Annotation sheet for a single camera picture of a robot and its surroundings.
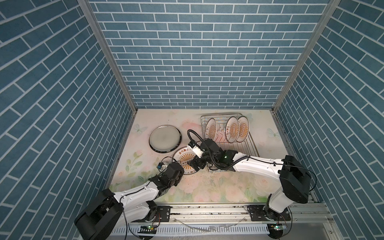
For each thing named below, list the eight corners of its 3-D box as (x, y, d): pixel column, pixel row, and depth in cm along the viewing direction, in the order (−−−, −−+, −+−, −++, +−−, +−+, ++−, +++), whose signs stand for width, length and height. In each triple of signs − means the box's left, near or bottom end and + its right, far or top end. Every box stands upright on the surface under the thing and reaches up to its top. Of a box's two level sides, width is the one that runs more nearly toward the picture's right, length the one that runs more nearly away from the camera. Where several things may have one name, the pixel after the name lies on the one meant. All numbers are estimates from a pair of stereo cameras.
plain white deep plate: (147, 153, 97) (145, 150, 94) (153, 128, 110) (152, 125, 108) (180, 153, 97) (179, 150, 94) (182, 128, 111) (182, 125, 108)
